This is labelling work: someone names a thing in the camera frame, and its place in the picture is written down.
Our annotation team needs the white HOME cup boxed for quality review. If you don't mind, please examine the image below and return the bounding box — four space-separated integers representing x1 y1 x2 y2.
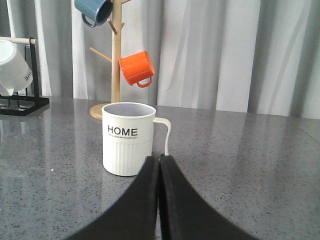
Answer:
101 102 171 177

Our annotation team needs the wooden mug tree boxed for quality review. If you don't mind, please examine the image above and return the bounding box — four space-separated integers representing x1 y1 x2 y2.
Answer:
89 0 132 121

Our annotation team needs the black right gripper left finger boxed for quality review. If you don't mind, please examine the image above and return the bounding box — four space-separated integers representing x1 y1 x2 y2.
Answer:
68 156 160 240

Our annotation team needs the white ribbed hanging mug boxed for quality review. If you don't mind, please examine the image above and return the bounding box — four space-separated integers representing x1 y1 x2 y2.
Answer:
0 40 33 97

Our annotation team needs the grey white curtain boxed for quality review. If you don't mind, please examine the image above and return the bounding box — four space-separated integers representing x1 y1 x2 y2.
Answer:
0 0 320 119

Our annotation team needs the black wire mug rack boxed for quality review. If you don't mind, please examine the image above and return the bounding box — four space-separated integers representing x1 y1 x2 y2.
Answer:
0 36 50 117

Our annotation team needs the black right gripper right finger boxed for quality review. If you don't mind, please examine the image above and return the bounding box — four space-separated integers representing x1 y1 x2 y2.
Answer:
159 155 255 240

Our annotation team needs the blue mug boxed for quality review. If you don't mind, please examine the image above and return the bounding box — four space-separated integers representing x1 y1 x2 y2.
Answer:
74 0 113 28

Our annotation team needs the orange mug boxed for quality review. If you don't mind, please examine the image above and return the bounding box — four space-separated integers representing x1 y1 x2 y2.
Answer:
119 50 155 88

